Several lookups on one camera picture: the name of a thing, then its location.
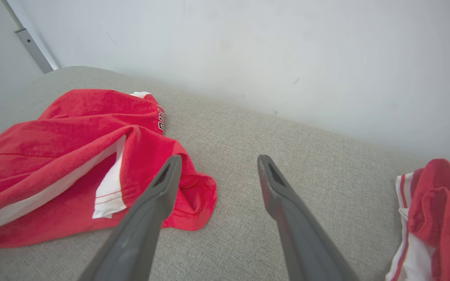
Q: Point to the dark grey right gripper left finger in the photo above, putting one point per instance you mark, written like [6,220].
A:
[147,218]

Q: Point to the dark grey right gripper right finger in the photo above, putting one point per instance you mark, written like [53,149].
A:
[299,234]

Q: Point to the red shorts with white panels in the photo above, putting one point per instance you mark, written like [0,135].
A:
[61,148]

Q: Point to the red basketball jersey number 23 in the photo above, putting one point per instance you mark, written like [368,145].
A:
[443,218]

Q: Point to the grey metal partition post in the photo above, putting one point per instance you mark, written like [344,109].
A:
[33,48]

